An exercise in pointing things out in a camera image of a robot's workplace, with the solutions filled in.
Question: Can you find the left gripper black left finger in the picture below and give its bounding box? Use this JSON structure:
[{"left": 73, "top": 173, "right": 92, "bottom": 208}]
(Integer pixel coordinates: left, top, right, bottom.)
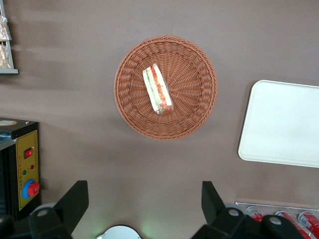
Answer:
[{"left": 28, "top": 180, "right": 90, "bottom": 239}]

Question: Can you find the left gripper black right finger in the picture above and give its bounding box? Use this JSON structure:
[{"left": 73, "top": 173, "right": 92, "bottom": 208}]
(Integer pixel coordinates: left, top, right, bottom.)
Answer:
[{"left": 190, "top": 181, "right": 262, "bottom": 239}]

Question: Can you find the triangle sandwich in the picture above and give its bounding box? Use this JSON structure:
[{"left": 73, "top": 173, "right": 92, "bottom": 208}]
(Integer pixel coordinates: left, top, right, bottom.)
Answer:
[{"left": 142, "top": 63, "right": 174, "bottom": 116}]

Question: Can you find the cream plastic tray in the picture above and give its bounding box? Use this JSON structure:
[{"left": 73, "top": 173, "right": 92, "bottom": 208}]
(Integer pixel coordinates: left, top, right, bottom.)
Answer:
[{"left": 237, "top": 79, "right": 319, "bottom": 169}]

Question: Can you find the round brown wicker basket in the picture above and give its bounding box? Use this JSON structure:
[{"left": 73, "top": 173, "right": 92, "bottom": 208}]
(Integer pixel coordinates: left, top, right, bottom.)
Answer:
[{"left": 113, "top": 34, "right": 219, "bottom": 141}]

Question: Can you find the clear acrylic bottle rack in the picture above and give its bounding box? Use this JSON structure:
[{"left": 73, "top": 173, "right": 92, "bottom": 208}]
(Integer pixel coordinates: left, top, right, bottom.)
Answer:
[{"left": 235, "top": 201, "right": 319, "bottom": 239}]

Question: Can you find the black food warmer appliance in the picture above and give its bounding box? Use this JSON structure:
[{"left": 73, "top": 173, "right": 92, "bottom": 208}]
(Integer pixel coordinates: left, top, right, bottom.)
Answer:
[{"left": 0, "top": 117, "right": 42, "bottom": 222}]

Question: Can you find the clear bag of crackers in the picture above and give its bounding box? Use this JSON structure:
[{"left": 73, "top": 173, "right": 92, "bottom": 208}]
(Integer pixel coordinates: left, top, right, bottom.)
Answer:
[
  {"left": 0, "top": 44, "right": 12, "bottom": 69},
  {"left": 0, "top": 14, "right": 12, "bottom": 42}
]

